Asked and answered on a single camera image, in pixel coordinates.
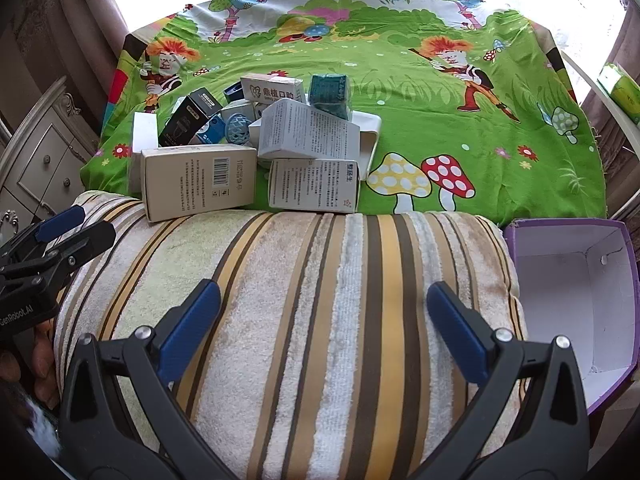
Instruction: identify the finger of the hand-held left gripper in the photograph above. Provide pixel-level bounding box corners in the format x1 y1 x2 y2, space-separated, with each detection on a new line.
0 221 117 287
0 204 87 272

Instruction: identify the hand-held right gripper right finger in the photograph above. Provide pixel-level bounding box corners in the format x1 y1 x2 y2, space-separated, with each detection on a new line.
400 281 593 480

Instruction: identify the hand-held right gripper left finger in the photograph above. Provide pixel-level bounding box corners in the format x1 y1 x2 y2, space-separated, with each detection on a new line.
57 279 251 480

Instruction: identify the purple cardboard storage box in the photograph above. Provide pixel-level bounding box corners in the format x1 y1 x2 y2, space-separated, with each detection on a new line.
501 217 640 416

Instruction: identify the beige barcode box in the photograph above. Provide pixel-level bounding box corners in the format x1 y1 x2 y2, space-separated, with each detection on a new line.
140 144 258 223

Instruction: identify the black box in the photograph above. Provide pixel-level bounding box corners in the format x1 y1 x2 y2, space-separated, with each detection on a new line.
159 87 223 148

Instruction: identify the blue and white box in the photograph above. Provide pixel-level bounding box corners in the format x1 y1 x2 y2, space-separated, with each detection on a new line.
197 114 226 145

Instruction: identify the person's left forearm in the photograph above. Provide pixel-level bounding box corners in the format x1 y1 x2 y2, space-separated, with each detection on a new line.
0 377 63 480

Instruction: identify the person's left hand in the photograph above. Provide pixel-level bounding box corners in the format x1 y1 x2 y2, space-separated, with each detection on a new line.
0 317 62 411

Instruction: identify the grey carved dresser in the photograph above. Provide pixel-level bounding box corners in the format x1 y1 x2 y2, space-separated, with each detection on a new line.
0 76 101 241

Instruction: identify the plain white box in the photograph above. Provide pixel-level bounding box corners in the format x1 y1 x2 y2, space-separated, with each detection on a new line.
127 111 160 198

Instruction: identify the striped plush towel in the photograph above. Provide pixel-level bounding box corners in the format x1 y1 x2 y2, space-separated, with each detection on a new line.
52 190 531 480

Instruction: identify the brown patterned curtain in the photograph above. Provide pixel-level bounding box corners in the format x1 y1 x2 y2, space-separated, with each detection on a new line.
0 0 131 126

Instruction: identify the green cartoon printed bedsheet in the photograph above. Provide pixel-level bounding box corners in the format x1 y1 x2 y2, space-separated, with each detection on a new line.
82 0 608 228

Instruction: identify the brown embroidered curtain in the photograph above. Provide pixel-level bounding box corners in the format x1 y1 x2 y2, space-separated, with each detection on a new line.
580 95 640 221

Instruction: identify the white box with fine print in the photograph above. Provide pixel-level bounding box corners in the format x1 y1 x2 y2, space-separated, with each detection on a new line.
256 98 362 162

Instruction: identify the white box with grey print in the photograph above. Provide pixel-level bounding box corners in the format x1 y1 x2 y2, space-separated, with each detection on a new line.
240 74 306 106

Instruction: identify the teal box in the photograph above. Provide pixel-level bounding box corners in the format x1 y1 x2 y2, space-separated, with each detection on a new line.
306 74 351 121

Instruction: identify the white curved desk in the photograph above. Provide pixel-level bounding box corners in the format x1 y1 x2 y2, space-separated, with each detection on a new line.
560 50 640 181

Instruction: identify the green tissue pack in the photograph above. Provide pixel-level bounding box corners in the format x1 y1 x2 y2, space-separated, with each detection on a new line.
596 61 640 126

